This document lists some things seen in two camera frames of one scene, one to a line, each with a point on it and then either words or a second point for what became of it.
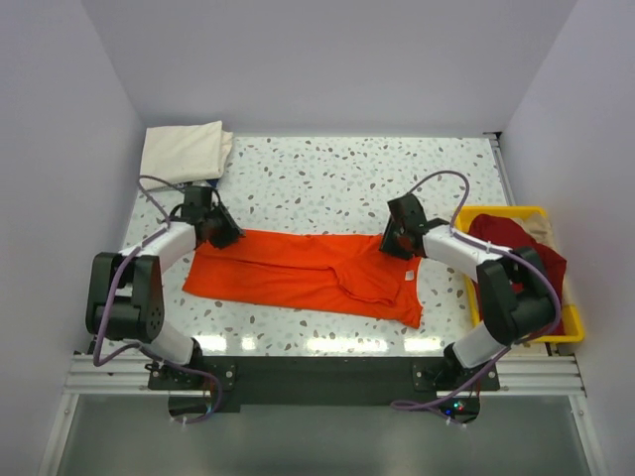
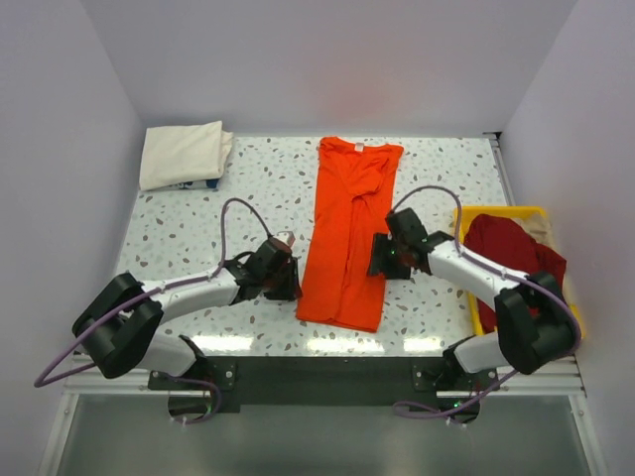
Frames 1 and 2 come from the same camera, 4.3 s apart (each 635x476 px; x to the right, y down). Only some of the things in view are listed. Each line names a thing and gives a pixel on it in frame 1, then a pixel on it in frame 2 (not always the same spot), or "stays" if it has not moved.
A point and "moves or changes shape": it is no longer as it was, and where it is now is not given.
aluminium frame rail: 497,149 stays
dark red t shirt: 506,233 stays
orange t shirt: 317,269 moves or changes shape
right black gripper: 388,247 to 379,263
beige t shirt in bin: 539,228 stays
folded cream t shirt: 184,153 stays
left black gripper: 231,232 to 291,289
